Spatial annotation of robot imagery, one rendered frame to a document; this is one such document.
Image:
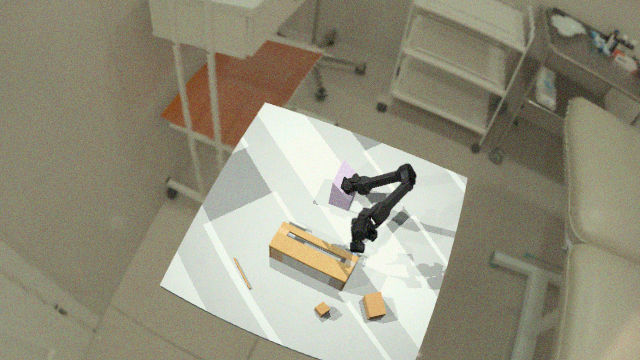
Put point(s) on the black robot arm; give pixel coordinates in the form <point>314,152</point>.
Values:
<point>364,227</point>

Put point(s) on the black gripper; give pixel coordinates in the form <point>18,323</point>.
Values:
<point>355,245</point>

